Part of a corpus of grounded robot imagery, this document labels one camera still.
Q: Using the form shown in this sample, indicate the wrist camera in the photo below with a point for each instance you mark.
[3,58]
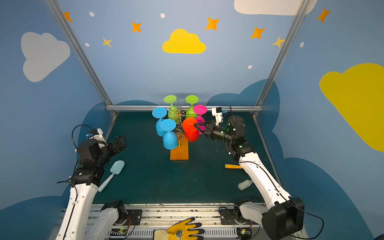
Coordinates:
[97,134]
[218,114]

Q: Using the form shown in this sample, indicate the right circuit board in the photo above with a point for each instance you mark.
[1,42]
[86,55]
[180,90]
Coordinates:
[243,234]

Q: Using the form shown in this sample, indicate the green wine glass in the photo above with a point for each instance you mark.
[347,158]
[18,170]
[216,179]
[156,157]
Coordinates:
[173,112]
[192,100]

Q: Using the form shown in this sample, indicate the left green wine glass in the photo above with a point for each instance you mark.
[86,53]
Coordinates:
[173,112]

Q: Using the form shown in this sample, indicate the red wine glass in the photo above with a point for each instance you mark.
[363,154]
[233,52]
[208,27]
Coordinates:
[191,133]

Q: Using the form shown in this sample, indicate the circuit board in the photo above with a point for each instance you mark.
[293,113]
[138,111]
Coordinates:
[243,234]
[119,232]

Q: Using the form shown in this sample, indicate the gold wire glass rack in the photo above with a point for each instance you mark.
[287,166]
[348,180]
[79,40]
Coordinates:
[182,114]

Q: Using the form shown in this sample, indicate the front blue wine glass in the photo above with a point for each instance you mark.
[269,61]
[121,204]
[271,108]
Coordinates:
[170,139]

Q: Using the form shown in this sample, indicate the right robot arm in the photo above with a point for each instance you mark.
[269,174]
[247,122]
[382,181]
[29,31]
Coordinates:
[283,215]

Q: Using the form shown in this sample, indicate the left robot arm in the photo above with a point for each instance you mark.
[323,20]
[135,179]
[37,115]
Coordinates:
[85,182]

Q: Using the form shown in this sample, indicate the blue wine glass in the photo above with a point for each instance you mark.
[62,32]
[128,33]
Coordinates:
[159,113]
[170,139]

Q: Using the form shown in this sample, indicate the left circuit board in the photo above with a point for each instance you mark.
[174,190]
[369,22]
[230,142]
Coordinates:
[119,232]

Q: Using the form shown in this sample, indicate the yellow toy shovel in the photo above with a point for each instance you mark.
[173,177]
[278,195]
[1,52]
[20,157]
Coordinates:
[228,166]

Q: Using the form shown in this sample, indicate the rear blue wine glass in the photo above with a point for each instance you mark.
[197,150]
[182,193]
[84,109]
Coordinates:
[159,113]

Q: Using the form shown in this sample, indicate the white brush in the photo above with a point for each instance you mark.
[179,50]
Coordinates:
[245,184]

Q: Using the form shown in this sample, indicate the pink wine glass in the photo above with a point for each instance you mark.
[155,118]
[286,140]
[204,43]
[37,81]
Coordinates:
[200,110]

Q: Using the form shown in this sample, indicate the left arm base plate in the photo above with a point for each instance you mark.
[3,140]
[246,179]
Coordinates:
[129,217]

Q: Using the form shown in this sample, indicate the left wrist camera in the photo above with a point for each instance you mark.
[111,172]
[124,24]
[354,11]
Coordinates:
[97,134]

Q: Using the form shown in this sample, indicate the light blue toy spatula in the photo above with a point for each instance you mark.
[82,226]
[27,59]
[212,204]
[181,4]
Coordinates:
[115,169]

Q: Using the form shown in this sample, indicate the yellow black work glove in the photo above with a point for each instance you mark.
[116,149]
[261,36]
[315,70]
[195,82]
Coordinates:
[187,229]

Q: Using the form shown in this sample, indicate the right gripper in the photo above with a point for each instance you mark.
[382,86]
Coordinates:
[208,130]

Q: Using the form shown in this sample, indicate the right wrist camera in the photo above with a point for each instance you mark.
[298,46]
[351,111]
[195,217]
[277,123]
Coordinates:
[218,114]

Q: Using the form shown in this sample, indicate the aluminium frame rail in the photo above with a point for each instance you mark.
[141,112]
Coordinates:
[135,108]

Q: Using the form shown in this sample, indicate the orange wooden rack base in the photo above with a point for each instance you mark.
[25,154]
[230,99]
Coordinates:
[181,153]

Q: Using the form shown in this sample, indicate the right green wine glass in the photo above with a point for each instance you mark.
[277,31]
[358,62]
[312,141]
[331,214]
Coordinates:
[192,100]

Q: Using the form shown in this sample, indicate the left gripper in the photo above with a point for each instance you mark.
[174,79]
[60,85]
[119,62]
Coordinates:
[113,146]

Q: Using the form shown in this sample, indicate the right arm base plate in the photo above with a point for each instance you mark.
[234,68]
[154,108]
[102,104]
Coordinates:
[231,217]

